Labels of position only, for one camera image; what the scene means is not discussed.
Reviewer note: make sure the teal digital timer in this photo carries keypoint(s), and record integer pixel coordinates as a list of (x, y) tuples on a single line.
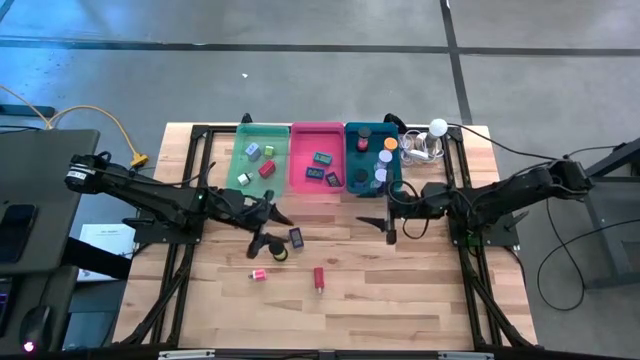
[(322, 158)]

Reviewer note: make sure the orange capped hourglass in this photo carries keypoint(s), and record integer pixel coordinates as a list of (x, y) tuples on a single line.
[(390, 144)]

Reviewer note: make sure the dark grey desk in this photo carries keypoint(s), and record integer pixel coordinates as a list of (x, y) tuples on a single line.
[(45, 165)]

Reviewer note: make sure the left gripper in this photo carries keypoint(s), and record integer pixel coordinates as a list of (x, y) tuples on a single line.
[(245, 212)]

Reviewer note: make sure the black smartphone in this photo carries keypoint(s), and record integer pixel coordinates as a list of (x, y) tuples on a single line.
[(17, 235)]

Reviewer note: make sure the red long charger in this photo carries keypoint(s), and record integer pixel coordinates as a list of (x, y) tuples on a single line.
[(318, 277)]

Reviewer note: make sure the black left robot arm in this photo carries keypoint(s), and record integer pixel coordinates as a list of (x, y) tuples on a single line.
[(150, 190)]

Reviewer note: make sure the purple capped hourglass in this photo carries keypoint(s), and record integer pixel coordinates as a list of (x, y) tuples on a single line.
[(385, 156), (381, 174)]

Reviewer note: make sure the white booklet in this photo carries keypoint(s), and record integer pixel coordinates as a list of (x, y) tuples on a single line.
[(107, 242)]

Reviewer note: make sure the black aluminium table frame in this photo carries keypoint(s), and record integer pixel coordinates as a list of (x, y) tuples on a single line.
[(199, 132)]

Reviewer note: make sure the white light bulb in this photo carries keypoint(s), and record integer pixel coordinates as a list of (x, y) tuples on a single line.
[(438, 127)]

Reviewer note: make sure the red square charger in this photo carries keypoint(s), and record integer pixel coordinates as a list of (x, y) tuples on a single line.
[(267, 169)]

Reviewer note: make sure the light blue cube charger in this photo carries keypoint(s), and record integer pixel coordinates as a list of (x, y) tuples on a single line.
[(253, 150)]

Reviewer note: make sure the black power strip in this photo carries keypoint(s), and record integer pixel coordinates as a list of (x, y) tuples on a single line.
[(27, 111)]

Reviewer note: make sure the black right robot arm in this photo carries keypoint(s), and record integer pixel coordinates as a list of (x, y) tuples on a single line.
[(520, 187)]

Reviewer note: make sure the black capped blue sand hourglass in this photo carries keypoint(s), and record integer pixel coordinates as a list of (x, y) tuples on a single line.
[(360, 175)]

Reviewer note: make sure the black computer mouse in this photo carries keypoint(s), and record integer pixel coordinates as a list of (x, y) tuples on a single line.
[(36, 325)]

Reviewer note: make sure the white cube charger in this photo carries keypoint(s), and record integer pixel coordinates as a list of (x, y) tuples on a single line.
[(244, 179)]

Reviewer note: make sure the green charger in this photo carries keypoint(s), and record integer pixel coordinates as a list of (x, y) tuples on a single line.
[(269, 150)]

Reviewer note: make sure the black bar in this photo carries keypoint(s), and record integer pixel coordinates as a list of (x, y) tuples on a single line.
[(100, 259)]

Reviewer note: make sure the dark blue digital timer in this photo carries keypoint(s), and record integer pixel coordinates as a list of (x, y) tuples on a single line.
[(333, 179), (315, 173), (296, 238)]

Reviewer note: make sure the black capped yellow sand hourglass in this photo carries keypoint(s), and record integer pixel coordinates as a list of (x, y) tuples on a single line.
[(277, 249)]

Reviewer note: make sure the green plastic bin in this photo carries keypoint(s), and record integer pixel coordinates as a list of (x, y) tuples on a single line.
[(260, 132)]

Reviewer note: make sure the white power adapter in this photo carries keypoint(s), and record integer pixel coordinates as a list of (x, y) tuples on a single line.
[(420, 154)]

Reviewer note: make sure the silver bracket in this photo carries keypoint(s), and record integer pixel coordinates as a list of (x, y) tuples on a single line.
[(465, 356), (186, 355)]

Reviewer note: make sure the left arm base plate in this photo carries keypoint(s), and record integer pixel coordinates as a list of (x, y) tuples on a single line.
[(160, 236)]

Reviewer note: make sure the grey metal table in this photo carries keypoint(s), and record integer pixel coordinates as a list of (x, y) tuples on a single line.
[(607, 210)]

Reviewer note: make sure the pink charger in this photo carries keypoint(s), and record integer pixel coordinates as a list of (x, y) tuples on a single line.
[(259, 274)]

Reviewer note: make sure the black clamp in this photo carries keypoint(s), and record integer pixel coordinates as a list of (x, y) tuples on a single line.
[(246, 119), (392, 120)]

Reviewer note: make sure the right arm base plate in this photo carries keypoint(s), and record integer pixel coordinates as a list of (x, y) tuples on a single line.
[(500, 237)]

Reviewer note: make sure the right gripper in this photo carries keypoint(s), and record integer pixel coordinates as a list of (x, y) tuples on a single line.
[(425, 202)]

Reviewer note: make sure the pink plastic bin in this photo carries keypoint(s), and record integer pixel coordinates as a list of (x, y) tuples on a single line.
[(315, 137)]

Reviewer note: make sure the teal plastic bin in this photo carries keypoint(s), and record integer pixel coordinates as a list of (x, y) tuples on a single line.
[(391, 129)]

